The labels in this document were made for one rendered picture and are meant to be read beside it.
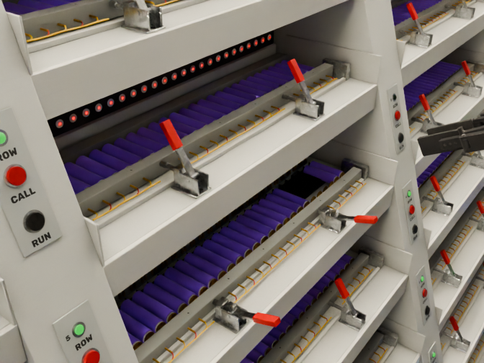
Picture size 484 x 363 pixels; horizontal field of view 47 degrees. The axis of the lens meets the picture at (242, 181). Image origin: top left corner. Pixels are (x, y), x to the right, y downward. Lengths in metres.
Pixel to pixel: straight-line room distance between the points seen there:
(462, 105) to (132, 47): 1.00
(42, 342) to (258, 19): 0.46
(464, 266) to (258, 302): 0.82
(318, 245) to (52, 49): 0.50
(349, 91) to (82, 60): 0.52
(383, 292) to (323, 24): 0.50
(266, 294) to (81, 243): 0.33
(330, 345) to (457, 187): 0.62
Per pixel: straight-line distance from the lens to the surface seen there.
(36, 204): 0.51
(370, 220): 0.87
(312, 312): 0.99
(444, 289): 1.41
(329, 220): 0.90
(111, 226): 0.61
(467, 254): 1.54
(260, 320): 0.70
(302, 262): 0.84
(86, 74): 0.55
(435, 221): 1.31
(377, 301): 1.07
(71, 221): 0.53
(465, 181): 1.49
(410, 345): 1.25
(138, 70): 0.59
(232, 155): 0.73
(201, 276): 0.78
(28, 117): 0.51
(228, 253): 0.82
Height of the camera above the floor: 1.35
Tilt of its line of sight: 20 degrees down
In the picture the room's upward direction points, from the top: 15 degrees counter-clockwise
